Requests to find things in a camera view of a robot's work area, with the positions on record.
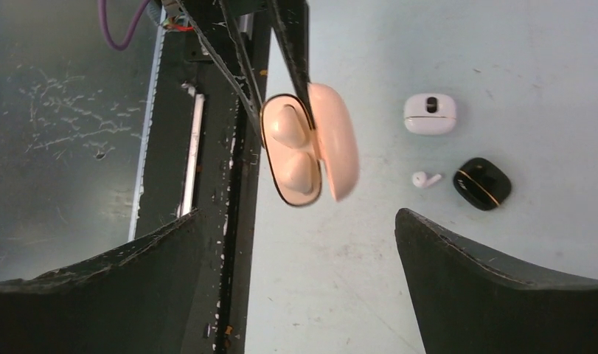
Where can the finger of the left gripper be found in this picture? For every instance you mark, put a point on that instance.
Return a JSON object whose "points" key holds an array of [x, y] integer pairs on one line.
{"points": [[216, 24], [290, 22]]}

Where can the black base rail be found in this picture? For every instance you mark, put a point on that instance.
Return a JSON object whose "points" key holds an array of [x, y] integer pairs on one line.
{"points": [[196, 207]]}

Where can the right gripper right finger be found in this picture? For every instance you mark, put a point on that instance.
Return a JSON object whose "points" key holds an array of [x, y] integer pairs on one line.
{"points": [[470, 298]]}

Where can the white earbud near case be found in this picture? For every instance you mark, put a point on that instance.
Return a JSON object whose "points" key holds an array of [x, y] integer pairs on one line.
{"points": [[422, 180]]}

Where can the beige earbud charging case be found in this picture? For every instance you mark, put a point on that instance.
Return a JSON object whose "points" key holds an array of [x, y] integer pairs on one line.
{"points": [[332, 144]]}

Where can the beige earbud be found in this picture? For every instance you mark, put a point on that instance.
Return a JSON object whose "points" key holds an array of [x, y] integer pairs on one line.
{"points": [[287, 129], [297, 173]]}

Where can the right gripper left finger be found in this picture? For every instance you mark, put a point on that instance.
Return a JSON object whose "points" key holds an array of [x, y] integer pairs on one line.
{"points": [[135, 298]]}

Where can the white earbud charging case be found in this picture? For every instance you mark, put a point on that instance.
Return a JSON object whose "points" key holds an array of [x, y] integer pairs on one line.
{"points": [[430, 114]]}

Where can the black earbud charging case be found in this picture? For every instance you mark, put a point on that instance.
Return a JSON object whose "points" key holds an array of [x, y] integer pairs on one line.
{"points": [[482, 184]]}

